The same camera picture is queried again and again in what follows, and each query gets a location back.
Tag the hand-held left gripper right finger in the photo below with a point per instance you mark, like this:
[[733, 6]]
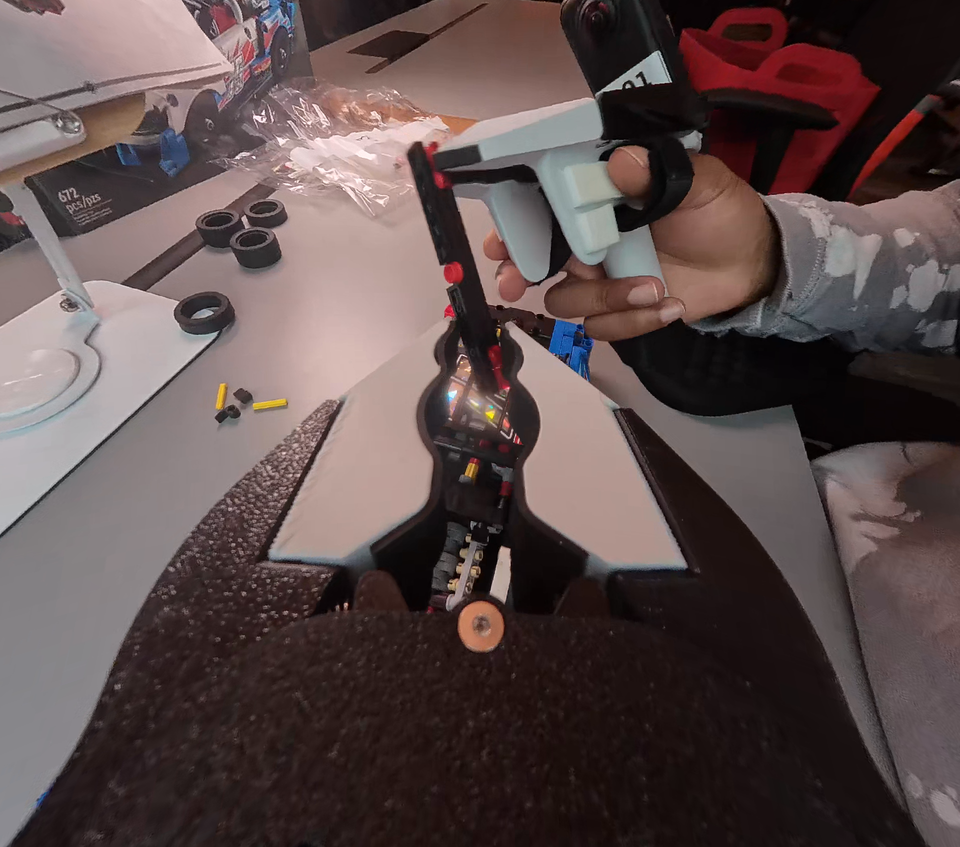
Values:
[[600, 479]]

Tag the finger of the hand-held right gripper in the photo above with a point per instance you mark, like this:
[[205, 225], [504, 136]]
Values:
[[525, 131]]

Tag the black brick beam red pins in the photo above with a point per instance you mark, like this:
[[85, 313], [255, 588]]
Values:
[[454, 239]]

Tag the white desk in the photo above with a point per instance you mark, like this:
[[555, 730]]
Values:
[[337, 307]]

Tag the person's right hand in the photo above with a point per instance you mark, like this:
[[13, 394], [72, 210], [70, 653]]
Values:
[[712, 247]]

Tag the white booklet stand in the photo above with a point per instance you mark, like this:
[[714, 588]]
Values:
[[135, 367]]

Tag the white instruction booklet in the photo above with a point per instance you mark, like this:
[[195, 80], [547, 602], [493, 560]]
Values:
[[90, 22]]

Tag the red brick toy car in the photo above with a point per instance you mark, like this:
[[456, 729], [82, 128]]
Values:
[[480, 472]]

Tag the black wrist rest cushion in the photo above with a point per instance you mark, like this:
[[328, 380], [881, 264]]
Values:
[[750, 382]]

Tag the clear plastic bag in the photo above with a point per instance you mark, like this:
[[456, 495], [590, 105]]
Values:
[[337, 134]]

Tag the short yellow brick pin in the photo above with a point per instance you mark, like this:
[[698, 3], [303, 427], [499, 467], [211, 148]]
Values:
[[221, 397]]

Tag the person's right forearm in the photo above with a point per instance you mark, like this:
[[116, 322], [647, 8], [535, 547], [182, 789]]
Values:
[[862, 262]]

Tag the black office chair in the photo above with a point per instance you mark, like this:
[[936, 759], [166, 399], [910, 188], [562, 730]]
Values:
[[892, 37]]

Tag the black toy tire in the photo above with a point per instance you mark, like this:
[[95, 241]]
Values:
[[220, 227], [204, 314], [255, 248], [265, 212]]

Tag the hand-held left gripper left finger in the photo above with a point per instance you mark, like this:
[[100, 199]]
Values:
[[352, 472]]

